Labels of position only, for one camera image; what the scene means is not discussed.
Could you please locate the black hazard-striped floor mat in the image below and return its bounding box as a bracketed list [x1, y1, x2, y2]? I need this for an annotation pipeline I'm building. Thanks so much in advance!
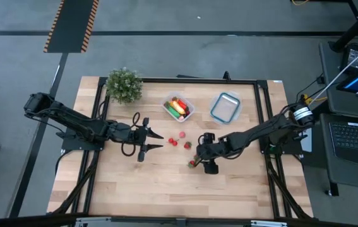
[42, 0, 100, 54]

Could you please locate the green artificial potted plant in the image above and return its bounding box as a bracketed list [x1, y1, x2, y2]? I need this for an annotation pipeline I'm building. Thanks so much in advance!
[105, 66, 144, 105]

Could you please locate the yellow toy banana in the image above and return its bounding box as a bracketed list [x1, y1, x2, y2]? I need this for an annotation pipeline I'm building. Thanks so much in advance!
[169, 100, 187, 116]

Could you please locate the clear lid with teal rim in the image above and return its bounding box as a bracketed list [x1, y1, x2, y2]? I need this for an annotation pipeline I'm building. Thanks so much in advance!
[209, 91, 242, 125]

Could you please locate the black laptop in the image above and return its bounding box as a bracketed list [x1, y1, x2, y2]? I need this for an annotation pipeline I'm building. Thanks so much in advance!
[319, 113, 358, 168]

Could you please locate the black and silver beam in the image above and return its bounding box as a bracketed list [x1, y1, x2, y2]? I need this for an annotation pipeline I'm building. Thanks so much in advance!
[0, 211, 358, 227]

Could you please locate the black stand leg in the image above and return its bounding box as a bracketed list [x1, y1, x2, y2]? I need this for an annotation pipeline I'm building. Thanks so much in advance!
[328, 0, 358, 54]

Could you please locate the yellow plug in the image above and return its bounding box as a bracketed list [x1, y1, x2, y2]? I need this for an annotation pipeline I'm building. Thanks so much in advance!
[301, 93, 314, 107]

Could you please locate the black power adapter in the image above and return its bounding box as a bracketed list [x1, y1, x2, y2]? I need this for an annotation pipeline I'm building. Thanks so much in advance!
[339, 44, 358, 76]

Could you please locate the clear plastic tupperware container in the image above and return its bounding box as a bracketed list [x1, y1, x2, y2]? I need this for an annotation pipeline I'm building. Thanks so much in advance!
[160, 91, 196, 124]

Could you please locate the laptop computer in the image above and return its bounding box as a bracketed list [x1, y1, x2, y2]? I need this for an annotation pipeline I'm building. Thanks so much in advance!
[318, 40, 358, 192]

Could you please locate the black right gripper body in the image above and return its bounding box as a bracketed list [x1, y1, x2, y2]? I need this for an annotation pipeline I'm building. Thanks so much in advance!
[196, 132, 222, 175]

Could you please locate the white cable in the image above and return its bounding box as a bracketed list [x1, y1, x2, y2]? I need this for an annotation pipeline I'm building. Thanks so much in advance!
[306, 37, 358, 110]

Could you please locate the green toy cucumber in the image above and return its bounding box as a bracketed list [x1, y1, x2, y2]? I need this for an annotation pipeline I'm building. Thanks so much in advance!
[164, 101, 182, 120]

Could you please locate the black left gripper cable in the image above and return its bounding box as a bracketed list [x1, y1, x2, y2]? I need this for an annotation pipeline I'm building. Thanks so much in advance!
[121, 112, 141, 158]

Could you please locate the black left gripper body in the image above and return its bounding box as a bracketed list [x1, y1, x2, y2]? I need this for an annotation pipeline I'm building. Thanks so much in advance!
[130, 117, 150, 163]

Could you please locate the black aluminium table frame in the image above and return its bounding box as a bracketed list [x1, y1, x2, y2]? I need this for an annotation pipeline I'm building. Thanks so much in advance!
[47, 75, 314, 221]

